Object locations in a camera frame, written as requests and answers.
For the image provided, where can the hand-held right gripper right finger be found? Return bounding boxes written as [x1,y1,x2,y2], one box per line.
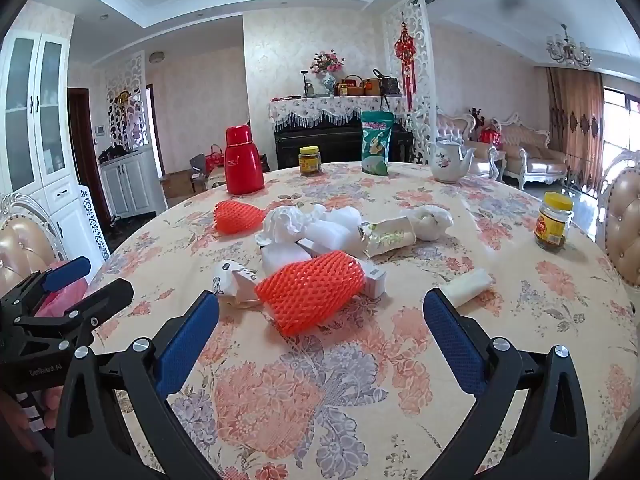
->
[422,287,591,480]

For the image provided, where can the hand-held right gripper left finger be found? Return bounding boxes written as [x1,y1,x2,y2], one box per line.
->
[54,290,221,480]

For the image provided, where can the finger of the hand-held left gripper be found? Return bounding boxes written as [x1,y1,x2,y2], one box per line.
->
[0,256,92,317]
[15,278,135,358]

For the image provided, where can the pink-lined trash bin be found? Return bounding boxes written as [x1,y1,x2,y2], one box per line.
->
[34,259,92,319]

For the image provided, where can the large orange foam net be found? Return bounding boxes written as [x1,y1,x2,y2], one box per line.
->
[254,251,367,337]

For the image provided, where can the small orange foam net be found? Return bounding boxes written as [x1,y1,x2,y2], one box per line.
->
[213,200,267,235]

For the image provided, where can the white foam block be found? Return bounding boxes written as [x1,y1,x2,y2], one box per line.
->
[305,205,372,257]

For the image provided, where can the person's left hand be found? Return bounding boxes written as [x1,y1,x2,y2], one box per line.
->
[0,385,64,466]

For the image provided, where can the cream carved leather chair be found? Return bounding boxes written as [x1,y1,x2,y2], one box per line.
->
[0,192,67,301]
[597,152,640,311]

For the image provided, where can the white foam roll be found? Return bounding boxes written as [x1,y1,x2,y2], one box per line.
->
[442,267,496,308]

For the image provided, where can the white paper packet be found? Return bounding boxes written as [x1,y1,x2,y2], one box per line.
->
[215,260,262,307]

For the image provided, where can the small white carton box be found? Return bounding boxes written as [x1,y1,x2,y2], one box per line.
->
[360,262,388,298]

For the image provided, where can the low white cabinet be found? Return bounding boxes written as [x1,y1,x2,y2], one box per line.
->
[100,150,168,218]

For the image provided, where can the dark wooden door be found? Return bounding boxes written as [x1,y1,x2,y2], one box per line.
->
[67,87,112,226]

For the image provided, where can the crumpled beige carton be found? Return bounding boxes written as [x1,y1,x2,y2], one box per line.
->
[357,216,418,257]

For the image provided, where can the tall white glass-door cabinet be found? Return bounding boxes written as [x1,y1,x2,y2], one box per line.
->
[0,32,108,261]

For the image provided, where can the large yellow-lid jar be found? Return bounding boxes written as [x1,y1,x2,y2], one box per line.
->
[534,191,574,250]

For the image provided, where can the crumpled white tissue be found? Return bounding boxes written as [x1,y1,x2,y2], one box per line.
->
[255,204,326,248]

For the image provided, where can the red gift bag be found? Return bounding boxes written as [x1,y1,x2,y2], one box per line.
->
[205,145,227,176]

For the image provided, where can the white floral teapot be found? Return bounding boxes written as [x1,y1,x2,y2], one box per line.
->
[426,139,477,184]

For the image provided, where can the red thermos bottle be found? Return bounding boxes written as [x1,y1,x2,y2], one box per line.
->
[224,125,265,196]

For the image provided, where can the cream carved sofa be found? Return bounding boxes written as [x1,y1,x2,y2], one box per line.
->
[500,112,568,191]

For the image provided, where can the green snack bag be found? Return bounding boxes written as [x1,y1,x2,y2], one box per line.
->
[361,111,396,177]

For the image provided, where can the cream carved armchair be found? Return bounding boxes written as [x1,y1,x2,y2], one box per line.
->
[436,112,501,178]

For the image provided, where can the small yellow-lid jar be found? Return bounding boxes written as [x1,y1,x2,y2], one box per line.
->
[298,146,322,177]

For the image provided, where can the black piano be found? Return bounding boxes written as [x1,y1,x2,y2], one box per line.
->
[274,120,413,171]

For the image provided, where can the brown patterned curtain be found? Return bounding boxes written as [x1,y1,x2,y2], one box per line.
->
[547,67,606,191]

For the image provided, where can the tall white lattice screen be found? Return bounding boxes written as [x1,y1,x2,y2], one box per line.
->
[382,0,438,166]

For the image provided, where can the floral fringed piano cover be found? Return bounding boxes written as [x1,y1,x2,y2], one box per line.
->
[268,95,408,132]

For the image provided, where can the dark handbag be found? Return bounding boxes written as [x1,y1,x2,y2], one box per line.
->
[372,69,402,96]

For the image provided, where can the brown wicker handbag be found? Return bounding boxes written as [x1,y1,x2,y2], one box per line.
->
[335,75,366,97]

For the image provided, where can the red knot hanging ornament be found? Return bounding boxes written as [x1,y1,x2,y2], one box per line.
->
[393,22,417,111]

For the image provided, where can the pink flowers in vase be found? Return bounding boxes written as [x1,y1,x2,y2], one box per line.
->
[310,50,346,96]

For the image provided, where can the chandelier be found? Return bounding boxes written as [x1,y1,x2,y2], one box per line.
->
[545,24,593,68]

